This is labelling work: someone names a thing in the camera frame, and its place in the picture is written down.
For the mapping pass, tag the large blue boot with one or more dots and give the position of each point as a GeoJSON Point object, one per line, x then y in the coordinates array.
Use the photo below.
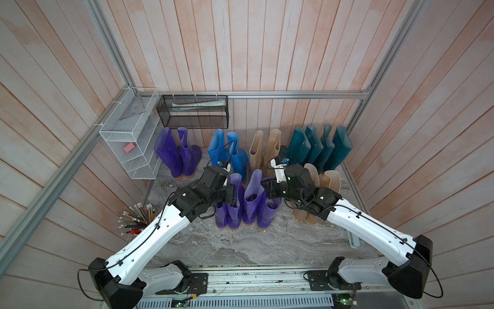
{"type": "Point", "coordinates": [238, 157]}

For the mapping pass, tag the lilac purple boot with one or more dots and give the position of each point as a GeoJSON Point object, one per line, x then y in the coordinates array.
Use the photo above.
{"type": "Point", "coordinates": [253, 195]}
{"type": "Point", "coordinates": [221, 215]}

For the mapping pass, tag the vented grille strip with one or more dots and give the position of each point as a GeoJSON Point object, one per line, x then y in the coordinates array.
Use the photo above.
{"type": "Point", "coordinates": [269, 301]}

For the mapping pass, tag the small blue boot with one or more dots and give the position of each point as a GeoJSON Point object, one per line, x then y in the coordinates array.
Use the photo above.
{"type": "Point", "coordinates": [218, 149]}

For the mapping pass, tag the pencil bundle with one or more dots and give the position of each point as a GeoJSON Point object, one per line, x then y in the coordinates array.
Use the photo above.
{"type": "Point", "coordinates": [138, 218]}

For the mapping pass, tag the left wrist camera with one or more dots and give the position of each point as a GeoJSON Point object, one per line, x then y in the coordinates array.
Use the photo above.
{"type": "Point", "coordinates": [226, 165]}

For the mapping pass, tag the white wire wall shelf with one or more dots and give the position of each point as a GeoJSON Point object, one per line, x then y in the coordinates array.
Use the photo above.
{"type": "Point", "coordinates": [132, 119]}

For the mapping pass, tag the black mesh wall basket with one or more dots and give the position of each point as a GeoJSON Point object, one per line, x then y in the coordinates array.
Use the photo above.
{"type": "Point", "coordinates": [194, 111]}

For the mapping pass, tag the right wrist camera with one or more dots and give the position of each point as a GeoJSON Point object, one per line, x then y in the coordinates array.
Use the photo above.
{"type": "Point", "coordinates": [278, 165]}

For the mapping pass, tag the large purple boot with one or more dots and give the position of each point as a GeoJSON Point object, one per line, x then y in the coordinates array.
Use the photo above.
{"type": "Point", "coordinates": [268, 206]}

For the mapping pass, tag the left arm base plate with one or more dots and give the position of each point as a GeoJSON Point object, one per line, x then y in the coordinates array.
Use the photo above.
{"type": "Point", "coordinates": [195, 283]}

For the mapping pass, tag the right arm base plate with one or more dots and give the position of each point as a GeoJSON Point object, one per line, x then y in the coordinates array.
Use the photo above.
{"type": "Point", "coordinates": [323, 280]}

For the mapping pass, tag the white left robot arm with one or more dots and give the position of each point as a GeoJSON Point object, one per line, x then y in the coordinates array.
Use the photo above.
{"type": "Point", "coordinates": [122, 280]}

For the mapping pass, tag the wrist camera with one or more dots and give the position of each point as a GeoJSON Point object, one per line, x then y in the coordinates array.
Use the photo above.
{"type": "Point", "coordinates": [278, 165]}
{"type": "Point", "coordinates": [226, 165]}

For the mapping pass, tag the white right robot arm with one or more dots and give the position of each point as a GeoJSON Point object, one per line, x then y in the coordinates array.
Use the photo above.
{"type": "Point", "coordinates": [410, 258]}

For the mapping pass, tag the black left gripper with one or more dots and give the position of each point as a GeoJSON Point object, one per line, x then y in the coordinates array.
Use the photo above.
{"type": "Point", "coordinates": [229, 198]}

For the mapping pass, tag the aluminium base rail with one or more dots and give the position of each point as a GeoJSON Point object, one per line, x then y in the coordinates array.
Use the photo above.
{"type": "Point", "coordinates": [257, 280]}

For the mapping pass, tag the large beige boot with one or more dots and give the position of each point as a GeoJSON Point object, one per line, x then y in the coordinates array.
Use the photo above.
{"type": "Point", "coordinates": [332, 180]}

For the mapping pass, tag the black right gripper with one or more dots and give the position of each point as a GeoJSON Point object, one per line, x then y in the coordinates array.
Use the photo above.
{"type": "Point", "coordinates": [271, 190]}

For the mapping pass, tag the pink eraser block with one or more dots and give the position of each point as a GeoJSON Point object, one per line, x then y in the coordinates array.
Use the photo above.
{"type": "Point", "coordinates": [129, 147]}

